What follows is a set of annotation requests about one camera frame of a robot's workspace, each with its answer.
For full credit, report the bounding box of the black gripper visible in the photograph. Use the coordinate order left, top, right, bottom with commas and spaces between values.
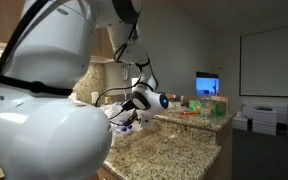
121, 110, 142, 131

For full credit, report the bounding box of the clear plastic bag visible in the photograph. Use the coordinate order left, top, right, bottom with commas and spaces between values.
98, 102, 146, 136

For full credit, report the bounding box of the white bowl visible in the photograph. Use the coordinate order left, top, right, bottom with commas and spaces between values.
168, 99, 183, 109

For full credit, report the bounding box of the orange marker pen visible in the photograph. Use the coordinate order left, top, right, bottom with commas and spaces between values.
179, 110, 199, 117

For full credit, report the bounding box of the flat screen television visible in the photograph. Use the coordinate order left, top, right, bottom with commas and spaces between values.
195, 71, 221, 97

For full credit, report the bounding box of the green floral tissue box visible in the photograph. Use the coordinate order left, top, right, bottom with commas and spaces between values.
188, 99, 228, 118

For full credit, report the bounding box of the white projector screen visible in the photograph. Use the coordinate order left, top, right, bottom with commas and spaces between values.
239, 22, 288, 99

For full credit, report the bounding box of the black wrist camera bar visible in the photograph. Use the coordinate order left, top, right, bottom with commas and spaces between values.
121, 99, 138, 113

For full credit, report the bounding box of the white wall outlet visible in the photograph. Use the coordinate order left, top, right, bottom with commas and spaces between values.
91, 91, 100, 105

